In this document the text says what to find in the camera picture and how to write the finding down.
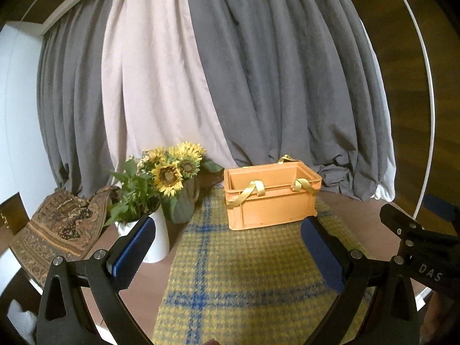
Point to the white curtain rail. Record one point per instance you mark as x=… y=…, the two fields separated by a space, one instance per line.
x=72 y=0

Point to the pale pink curtain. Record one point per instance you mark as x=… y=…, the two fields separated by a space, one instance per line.
x=154 y=79

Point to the yellow blue plaid mat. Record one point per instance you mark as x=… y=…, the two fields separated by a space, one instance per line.
x=251 y=276

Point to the white hoop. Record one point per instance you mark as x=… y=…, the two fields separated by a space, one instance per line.
x=433 y=115

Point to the orange plastic crate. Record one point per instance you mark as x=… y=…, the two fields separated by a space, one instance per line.
x=273 y=201

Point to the green leafy plant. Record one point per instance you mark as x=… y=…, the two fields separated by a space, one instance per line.
x=133 y=194

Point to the person's right forearm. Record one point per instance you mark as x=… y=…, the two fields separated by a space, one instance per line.
x=445 y=316

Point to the brown patterned cloth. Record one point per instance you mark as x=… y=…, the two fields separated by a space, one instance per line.
x=61 y=226

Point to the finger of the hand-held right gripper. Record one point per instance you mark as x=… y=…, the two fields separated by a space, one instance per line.
x=440 y=206
x=397 y=221

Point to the brown wooden furniture piece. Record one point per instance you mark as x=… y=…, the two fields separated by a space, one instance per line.
x=12 y=212

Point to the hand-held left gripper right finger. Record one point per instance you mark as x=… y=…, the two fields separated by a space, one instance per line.
x=323 y=255

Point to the white ribbed vase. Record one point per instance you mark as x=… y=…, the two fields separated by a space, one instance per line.
x=158 y=237

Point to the grey curtain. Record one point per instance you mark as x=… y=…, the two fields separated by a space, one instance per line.
x=287 y=79
x=75 y=115

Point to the artificial sunflower bouquet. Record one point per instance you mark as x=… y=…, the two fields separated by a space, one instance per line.
x=169 y=172

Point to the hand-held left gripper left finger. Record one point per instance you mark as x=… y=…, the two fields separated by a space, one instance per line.
x=134 y=251

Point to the green ribbed vase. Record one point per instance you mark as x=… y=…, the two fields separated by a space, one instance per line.
x=183 y=205

